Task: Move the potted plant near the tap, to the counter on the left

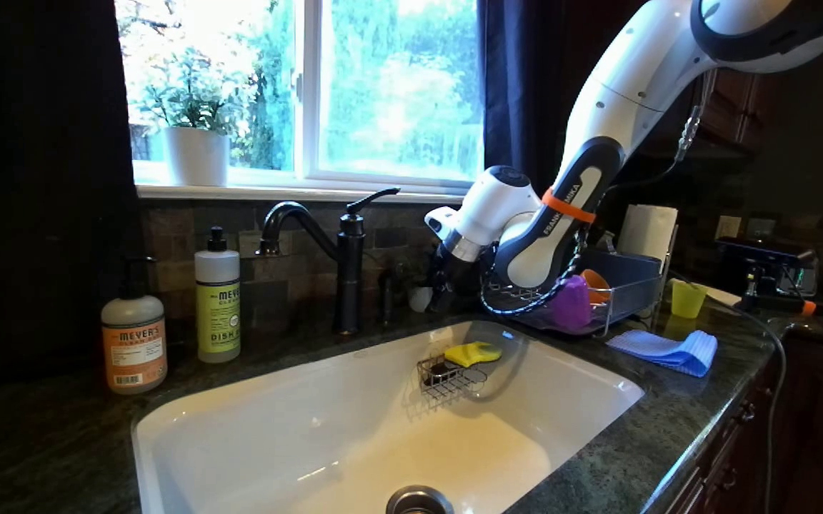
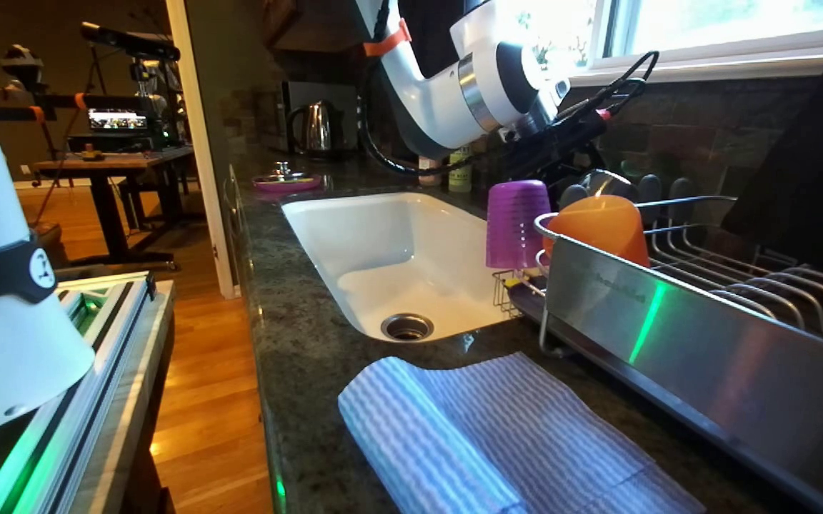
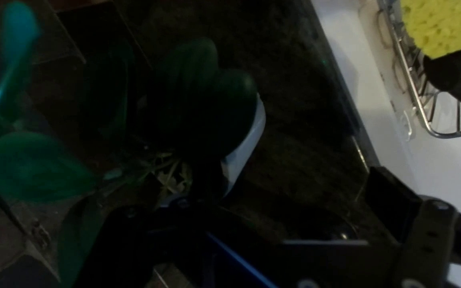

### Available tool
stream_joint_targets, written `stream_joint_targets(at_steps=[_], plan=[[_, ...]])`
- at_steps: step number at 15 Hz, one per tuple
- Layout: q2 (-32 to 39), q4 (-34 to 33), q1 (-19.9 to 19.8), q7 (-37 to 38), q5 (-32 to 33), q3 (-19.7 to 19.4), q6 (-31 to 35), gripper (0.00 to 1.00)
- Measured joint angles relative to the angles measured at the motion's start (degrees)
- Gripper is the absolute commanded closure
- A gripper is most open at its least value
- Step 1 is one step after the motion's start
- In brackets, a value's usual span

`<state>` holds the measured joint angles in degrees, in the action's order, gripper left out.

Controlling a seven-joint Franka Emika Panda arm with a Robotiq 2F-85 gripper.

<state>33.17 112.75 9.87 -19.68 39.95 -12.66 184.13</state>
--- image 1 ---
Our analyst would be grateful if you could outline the purple plastic cup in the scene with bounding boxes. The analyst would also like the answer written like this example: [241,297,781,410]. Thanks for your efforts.
[543,274,598,337]

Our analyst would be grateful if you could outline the black power cable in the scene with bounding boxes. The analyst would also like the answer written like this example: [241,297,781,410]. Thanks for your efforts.
[706,297,819,514]

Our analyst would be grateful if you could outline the striped blue cleaning cloth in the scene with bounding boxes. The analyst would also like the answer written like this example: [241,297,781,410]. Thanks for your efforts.
[602,324,723,382]

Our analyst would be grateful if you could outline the black side sprayer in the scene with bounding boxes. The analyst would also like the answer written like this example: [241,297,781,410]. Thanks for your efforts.
[376,267,401,329]

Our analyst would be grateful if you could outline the small white potted plant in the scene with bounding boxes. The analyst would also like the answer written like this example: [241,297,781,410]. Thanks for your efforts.
[406,270,436,317]

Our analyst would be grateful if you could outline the white paper towel roll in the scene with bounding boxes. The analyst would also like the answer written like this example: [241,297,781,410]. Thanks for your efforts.
[616,203,683,270]

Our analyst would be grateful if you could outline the brown soap bottle orange label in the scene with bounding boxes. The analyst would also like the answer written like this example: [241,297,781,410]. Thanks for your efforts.
[98,254,170,397]

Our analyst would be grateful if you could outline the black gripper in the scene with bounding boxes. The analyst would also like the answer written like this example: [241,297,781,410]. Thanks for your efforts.
[425,250,463,313]

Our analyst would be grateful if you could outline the metal sink drain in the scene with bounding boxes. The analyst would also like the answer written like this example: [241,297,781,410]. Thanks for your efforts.
[383,483,456,514]

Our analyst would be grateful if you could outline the yellow sponge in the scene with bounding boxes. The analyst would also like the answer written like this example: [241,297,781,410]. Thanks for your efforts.
[439,339,506,370]

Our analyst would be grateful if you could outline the dark wood base cabinet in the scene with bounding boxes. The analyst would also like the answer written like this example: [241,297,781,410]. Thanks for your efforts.
[636,323,823,514]

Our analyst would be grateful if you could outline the purple dish rack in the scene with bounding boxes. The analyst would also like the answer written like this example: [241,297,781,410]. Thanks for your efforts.
[485,249,669,337]

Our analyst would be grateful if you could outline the window with white frame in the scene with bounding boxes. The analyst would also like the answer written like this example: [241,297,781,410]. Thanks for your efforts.
[112,0,485,190]

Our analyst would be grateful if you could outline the white kitchen sink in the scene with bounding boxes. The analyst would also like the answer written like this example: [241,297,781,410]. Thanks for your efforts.
[130,319,645,514]

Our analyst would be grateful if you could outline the small green cup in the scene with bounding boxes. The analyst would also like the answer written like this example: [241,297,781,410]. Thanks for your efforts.
[669,276,711,323]

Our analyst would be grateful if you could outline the orange plastic cup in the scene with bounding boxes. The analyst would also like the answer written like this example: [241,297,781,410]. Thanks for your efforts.
[576,266,615,307]

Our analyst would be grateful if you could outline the large white potted plant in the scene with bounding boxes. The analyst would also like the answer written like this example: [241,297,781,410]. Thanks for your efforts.
[136,49,246,190]

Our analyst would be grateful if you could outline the orange arm strap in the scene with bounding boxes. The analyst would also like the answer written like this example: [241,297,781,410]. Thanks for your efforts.
[539,189,601,229]

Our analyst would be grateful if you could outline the green label soap bottle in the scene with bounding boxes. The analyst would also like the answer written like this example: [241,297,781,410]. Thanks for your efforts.
[192,223,246,364]

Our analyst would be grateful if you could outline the white wall outlet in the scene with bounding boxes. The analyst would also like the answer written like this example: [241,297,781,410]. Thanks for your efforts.
[715,210,745,243]

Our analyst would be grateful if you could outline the dark black curtain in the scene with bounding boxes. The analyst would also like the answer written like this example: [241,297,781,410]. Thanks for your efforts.
[0,0,146,387]

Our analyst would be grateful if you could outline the black kitchen faucet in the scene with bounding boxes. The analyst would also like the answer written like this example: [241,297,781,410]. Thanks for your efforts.
[256,186,403,337]

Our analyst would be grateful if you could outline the black camera device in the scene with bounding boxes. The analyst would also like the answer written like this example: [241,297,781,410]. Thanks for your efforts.
[716,236,823,307]

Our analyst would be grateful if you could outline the dark navy curtain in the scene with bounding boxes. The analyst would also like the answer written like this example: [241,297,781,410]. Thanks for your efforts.
[473,0,586,186]

